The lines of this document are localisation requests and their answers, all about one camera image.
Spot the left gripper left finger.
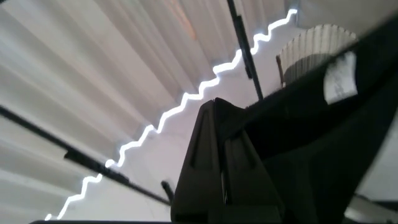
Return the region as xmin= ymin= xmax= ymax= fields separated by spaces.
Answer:
xmin=170 ymin=98 xmax=223 ymax=223

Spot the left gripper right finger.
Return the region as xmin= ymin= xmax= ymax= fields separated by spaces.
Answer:
xmin=214 ymin=98 xmax=285 ymax=223

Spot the black garment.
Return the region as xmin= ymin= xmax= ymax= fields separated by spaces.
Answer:
xmin=231 ymin=14 xmax=398 ymax=224

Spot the white laundry basket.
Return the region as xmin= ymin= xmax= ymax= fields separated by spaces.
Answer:
xmin=275 ymin=24 xmax=358 ymax=88

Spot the white curtain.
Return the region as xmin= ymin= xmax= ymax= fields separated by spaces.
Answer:
xmin=0 ymin=0 xmax=298 ymax=220

